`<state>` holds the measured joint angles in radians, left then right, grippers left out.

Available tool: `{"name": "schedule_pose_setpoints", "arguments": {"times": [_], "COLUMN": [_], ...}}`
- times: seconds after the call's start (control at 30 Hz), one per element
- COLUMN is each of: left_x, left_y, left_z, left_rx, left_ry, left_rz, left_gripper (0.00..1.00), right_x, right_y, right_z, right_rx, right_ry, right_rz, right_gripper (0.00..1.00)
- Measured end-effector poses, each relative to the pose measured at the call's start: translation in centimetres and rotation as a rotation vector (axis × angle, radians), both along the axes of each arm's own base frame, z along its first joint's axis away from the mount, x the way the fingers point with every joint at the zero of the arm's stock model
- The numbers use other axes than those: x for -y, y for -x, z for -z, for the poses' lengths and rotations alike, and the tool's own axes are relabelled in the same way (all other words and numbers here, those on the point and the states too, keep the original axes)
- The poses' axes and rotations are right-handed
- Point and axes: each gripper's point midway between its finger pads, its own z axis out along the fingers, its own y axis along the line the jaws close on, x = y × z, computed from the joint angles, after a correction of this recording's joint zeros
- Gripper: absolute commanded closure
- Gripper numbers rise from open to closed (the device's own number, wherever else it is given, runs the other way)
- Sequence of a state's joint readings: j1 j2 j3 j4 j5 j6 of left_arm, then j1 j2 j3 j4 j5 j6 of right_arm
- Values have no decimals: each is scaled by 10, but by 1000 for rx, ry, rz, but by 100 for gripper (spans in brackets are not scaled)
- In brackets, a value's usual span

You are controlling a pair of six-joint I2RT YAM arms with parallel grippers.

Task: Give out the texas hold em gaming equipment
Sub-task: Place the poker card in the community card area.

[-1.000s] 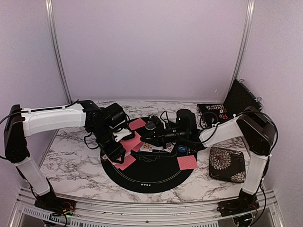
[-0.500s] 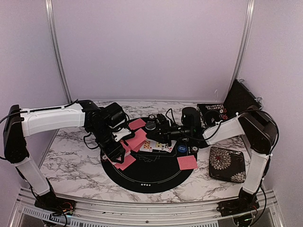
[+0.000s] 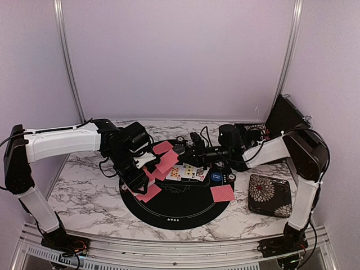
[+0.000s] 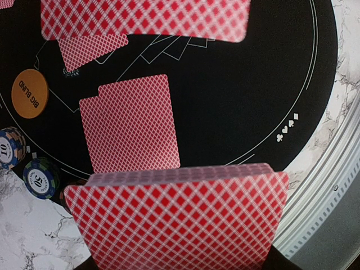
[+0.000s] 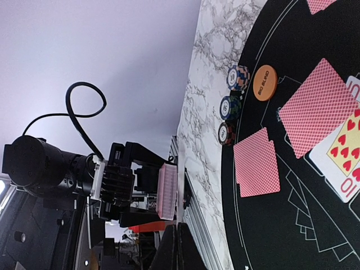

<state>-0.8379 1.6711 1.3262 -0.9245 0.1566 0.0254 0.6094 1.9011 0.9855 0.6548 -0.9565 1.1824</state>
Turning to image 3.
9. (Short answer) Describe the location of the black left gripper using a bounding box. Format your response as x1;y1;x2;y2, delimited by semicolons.
106;147;150;195

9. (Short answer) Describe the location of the round black poker mat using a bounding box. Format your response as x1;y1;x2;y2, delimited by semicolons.
121;153;234;230

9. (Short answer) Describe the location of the blue small blind button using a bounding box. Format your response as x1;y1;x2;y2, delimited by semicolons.
211;173;223;186

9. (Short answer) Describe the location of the red playing card deck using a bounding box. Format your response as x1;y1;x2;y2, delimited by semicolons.
121;168;150;195

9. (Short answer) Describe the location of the black poker chip case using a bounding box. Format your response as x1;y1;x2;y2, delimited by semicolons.
233;94;312;148

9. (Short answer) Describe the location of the queen of hearts card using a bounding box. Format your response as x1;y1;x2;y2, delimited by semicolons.
166;166;184;181

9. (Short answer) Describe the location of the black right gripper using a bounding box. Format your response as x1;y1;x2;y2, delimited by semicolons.
178;140;230;170

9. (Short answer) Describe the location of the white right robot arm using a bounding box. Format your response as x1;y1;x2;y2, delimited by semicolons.
176;124;330;252

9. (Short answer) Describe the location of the black dealer button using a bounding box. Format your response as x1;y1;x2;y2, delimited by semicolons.
172;145;186;155

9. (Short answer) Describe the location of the red card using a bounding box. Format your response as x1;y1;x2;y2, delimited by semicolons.
152;141;173;155
139;185;161;202
210;184;235;203
136;192;156;203

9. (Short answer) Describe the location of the face-down burn card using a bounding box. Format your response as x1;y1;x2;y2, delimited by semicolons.
156;150;178;174

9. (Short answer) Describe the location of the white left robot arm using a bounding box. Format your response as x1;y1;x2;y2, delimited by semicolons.
1;119;159;250

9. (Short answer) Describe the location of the floral patterned pouch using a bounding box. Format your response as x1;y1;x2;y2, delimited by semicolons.
248;174;292;218

